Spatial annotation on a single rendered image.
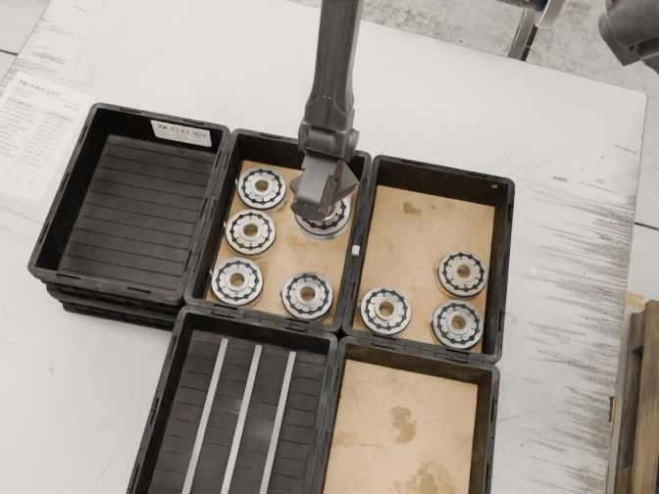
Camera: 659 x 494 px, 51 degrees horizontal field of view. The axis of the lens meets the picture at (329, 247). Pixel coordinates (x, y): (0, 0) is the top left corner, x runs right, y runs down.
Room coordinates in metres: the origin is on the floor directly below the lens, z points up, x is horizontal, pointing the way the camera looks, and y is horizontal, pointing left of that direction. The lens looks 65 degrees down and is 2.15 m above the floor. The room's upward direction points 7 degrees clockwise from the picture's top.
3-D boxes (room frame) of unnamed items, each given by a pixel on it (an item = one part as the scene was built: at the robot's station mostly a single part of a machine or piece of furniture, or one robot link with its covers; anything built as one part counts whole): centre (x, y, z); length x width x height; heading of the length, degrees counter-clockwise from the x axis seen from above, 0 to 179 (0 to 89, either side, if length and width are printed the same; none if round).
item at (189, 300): (0.60, 0.10, 0.92); 0.40 x 0.30 x 0.02; 176
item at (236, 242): (0.60, 0.16, 0.86); 0.10 x 0.10 x 0.01
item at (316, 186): (0.54, 0.03, 1.24); 0.11 x 0.09 x 0.12; 171
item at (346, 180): (0.58, 0.02, 1.15); 0.10 x 0.07 x 0.07; 131
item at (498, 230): (0.58, -0.20, 0.87); 0.40 x 0.30 x 0.11; 176
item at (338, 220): (0.59, 0.02, 1.03); 0.10 x 0.10 x 0.01
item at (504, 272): (0.58, -0.20, 0.92); 0.40 x 0.30 x 0.02; 176
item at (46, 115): (0.86, 0.77, 0.70); 0.33 x 0.23 x 0.01; 171
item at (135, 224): (0.62, 0.40, 0.87); 0.40 x 0.30 x 0.11; 176
